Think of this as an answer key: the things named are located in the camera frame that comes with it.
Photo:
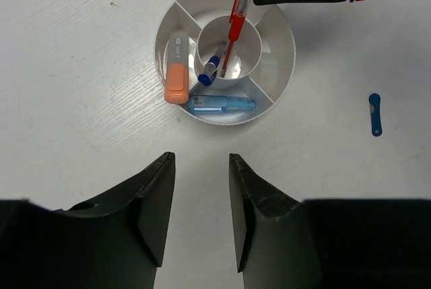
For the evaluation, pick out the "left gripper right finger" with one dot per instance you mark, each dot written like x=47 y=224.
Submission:
x=326 y=243

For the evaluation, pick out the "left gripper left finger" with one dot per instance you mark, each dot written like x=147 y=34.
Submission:
x=113 y=240

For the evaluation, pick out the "red ballpoint pen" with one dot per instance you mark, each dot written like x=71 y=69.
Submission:
x=237 y=19

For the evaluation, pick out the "blue highlighter marker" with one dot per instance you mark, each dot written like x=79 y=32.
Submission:
x=212 y=104

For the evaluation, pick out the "orange highlighter marker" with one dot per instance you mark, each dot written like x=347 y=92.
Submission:
x=177 y=73

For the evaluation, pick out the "small blue clip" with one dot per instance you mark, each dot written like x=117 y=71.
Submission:
x=375 y=119

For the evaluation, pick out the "white round divided organizer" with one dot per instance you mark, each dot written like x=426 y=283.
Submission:
x=227 y=87

